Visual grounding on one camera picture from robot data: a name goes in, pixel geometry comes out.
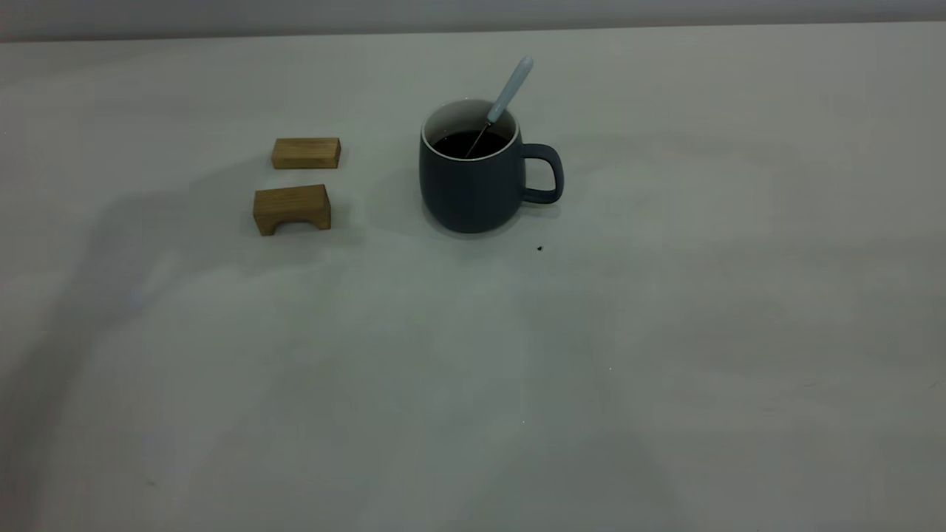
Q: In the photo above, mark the dark grey ceramic mug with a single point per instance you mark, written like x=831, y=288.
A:
x=473, y=185

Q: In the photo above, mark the arched wooden block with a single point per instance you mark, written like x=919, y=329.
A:
x=292, y=201

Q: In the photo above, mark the flat rectangular wooden block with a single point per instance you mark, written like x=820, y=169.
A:
x=307, y=154

